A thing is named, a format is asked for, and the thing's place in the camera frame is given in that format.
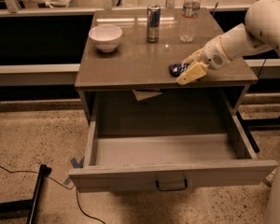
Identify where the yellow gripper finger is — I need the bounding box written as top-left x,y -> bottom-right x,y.
176,62 -> 208,85
183,49 -> 202,64

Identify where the paper label under tabletop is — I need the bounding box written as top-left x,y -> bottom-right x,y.
133,90 -> 161,101

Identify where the clear plastic water bottle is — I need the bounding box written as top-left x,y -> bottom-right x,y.
179,0 -> 201,42

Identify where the black drawer handle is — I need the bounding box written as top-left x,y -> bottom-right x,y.
156,179 -> 189,192

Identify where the metal window railing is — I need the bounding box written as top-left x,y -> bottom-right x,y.
0,0 -> 280,18

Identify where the white ceramic bowl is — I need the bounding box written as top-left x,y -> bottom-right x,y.
89,24 -> 123,52

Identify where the black metal stand base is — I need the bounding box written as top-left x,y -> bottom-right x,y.
0,164 -> 51,224

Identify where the black floor cable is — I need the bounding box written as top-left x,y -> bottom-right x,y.
0,159 -> 106,224

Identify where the open grey top drawer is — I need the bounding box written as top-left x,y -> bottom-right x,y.
68,87 -> 279,193

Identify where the blue floor tape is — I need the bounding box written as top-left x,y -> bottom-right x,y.
63,157 -> 85,185

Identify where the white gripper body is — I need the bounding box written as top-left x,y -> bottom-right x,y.
200,35 -> 231,70

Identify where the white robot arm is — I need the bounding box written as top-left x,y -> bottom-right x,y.
176,0 -> 280,85

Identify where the blue rxbar blueberry wrapper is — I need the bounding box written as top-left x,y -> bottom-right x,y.
169,63 -> 189,77

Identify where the grey cabinet table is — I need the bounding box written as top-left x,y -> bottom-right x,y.
75,9 -> 257,121

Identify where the silver blue energy drink can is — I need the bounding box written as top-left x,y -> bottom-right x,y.
147,5 -> 161,43

